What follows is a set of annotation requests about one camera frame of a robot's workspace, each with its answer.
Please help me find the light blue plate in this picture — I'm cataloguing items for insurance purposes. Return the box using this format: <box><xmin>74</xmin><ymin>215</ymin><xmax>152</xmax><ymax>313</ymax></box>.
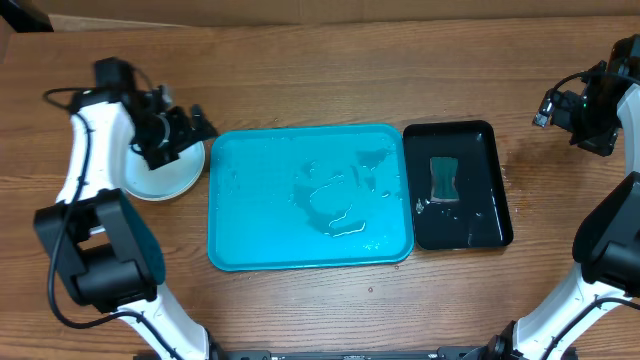
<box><xmin>123</xmin><ymin>142</ymin><xmax>206</xmax><ymax>201</ymax></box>

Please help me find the teal plastic tray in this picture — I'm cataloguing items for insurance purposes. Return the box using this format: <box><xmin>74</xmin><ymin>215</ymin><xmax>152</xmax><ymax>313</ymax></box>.
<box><xmin>207</xmin><ymin>124</ymin><xmax>414</xmax><ymax>272</ymax></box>

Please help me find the green sponge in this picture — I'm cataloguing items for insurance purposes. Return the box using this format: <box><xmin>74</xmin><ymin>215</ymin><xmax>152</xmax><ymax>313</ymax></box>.
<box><xmin>430</xmin><ymin>157</ymin><xmax>459</xmax><ymax>203</ymax></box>

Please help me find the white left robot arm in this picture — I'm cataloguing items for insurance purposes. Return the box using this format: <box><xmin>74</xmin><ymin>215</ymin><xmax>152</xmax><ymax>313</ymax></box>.
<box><xmin>33</xmin><ymin>57</ymin><xmax>226</xmax><ymax>359</ymax></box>

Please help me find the black plastic tray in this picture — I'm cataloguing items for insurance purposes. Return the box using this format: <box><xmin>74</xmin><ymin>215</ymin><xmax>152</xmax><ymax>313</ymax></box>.
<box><xmin>403</xmin><ymin>120</ymin><xmax>514</xmax><ymax>251</ymax></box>

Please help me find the dark object in corner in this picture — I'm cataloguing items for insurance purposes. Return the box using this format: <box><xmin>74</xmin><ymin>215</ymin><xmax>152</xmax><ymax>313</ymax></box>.
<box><xmin>0</xmin><ymin>0</ymin><xmax>54</xmax><ymax>33</ymax></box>

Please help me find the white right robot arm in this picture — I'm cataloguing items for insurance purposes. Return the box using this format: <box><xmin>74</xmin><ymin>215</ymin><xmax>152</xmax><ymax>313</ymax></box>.
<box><xmin>466</xmin><ymin>35</ymin><xmax>639</xmax><ymax>359</ymax></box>

